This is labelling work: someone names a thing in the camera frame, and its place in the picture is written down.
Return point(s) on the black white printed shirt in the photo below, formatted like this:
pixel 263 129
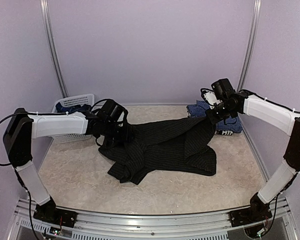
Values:
pixel 224 132

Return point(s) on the dark blue plaid shirt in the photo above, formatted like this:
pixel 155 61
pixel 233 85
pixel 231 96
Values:
pixel 71 109

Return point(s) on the right aluminium frame post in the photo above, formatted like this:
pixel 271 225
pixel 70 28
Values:
pixel 250 43

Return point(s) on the front aluminium rail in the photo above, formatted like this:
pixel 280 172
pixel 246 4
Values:
pixel 214 225

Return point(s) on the aluminium frame post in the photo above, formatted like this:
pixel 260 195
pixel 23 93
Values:
pixel 250 43
pixel 44 5

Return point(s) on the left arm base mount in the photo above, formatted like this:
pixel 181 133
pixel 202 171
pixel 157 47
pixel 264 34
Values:
pixel 50 213

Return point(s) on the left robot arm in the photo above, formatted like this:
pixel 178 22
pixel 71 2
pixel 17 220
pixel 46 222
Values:
pixel 109 121

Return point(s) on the left aluminium frame post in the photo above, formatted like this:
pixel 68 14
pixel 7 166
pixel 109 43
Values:
pixel 44 5

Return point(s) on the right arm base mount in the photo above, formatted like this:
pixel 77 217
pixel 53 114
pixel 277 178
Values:
pixel 250 215

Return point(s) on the blue checked shirt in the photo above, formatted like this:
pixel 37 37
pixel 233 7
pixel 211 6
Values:
pixel 199 110

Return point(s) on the black pinstripe long sleeve shirt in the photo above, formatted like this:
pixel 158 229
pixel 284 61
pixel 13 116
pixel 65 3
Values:
pixel 180 145

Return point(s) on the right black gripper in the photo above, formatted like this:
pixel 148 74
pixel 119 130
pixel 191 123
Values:
pixel 213 119

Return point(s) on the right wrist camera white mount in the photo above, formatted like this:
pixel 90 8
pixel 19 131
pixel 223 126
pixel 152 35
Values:
pixel 209 97

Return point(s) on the white plastic laundry basket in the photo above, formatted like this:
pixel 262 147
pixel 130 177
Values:
pixel 88 99

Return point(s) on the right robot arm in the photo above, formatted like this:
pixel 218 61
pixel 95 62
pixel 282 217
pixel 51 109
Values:
pixel 225 102

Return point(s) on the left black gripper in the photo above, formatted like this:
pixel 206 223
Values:
pixel 127 135

